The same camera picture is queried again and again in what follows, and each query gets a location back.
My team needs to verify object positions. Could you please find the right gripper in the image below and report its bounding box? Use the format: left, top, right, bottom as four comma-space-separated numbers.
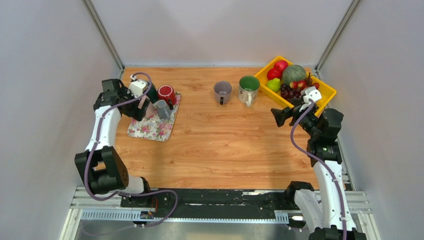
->
270, 98, 320, 139

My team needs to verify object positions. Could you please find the cream floral mug green inside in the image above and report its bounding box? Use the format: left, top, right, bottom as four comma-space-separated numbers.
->
237, 75, 260, 107

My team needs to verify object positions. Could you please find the mauve mug black handle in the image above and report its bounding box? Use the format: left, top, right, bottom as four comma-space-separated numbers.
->
213, 81, 233, 106

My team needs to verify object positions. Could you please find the pink faceted mug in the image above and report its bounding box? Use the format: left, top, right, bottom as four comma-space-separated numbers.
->
139, 96, 151, 112

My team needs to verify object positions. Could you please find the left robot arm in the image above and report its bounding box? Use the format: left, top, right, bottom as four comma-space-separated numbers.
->
74, 79, 153, 207

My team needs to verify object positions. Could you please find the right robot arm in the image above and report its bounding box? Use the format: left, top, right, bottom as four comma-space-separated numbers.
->
270, 99, 367, 240

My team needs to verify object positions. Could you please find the right arm base link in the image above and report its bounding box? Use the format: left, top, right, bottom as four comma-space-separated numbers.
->
285, 181, 324, 232

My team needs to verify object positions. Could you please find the dark green mug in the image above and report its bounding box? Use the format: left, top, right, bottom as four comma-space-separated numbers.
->
146, 82, 160, 104

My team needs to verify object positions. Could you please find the grey blue mug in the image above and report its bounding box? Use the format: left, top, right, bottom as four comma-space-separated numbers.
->
156, 99, 172, 120

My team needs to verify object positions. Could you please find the red mug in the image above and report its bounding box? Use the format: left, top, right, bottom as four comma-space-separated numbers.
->
157, 85, 177, 110

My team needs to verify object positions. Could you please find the dark purple grape bunch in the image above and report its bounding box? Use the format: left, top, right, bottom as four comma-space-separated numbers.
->
280, 83, 301, 102

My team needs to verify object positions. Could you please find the floral serving tray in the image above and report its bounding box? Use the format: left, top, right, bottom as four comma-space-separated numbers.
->
127, 91, 182, 142

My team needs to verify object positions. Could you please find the green pear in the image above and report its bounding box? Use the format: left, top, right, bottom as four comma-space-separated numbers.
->
266, 77, 281, 93

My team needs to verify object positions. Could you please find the red cherry cluster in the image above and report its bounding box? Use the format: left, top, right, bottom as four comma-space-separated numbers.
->
288, 78, 320, 91

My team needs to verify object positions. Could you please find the red apple lower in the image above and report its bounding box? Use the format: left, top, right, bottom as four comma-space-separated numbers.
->
266, 68, 282, 81

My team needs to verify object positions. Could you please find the red apple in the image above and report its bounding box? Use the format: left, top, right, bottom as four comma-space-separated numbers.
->
266, 68, 282, 81
273, 60, 289, 73

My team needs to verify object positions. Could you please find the green melon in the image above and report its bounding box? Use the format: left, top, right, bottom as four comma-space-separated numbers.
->
282, 64, 307, 85

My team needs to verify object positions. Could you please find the red apple upper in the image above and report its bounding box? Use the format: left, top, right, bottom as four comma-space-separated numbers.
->
273, 60, 289, 73

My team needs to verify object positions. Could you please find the yellow plastic bin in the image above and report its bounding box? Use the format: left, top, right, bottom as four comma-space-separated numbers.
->
254, 56, 337, 117

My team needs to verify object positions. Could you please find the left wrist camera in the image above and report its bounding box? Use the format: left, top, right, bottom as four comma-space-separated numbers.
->
128, 75, 148, 98

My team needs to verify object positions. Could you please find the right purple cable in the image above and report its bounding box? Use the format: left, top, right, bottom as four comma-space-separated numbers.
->
290, 99, 348, 240

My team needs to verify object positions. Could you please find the purple cable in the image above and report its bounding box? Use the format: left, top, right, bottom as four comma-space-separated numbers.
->
82, 71, 179, 228
290, 99, 348, 240

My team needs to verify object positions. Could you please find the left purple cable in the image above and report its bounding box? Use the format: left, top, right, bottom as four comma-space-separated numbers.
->
82, 71, 179, 228

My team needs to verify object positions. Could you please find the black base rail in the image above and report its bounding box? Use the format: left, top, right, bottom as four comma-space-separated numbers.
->
120, 188, 299, 220

